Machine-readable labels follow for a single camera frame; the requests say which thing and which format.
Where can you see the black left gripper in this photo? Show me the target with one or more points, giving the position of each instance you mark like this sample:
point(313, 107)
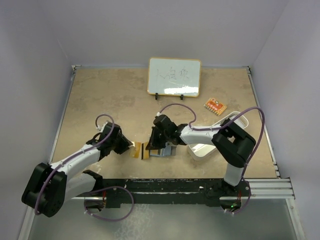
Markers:
point(124, 144)

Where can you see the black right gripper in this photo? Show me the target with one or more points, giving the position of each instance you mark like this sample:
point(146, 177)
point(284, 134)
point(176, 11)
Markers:
point(154, 144)

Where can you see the grey card holder wallet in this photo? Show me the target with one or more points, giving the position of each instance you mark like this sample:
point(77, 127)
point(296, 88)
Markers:
point(167, 151)

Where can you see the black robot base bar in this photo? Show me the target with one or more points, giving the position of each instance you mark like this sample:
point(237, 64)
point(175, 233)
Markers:
point(211, 192)

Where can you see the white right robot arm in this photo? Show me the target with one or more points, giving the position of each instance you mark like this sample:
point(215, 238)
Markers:
point(232, 142)

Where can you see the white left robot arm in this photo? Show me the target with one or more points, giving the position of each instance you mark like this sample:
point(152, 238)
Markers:
point(50, 185)

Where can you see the small whiteboard with writing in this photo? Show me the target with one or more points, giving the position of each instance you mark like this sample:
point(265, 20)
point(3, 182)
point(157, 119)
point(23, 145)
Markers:
point(174, 77)

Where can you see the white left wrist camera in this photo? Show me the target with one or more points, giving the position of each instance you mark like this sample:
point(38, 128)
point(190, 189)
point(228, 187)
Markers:
point(101, 127)

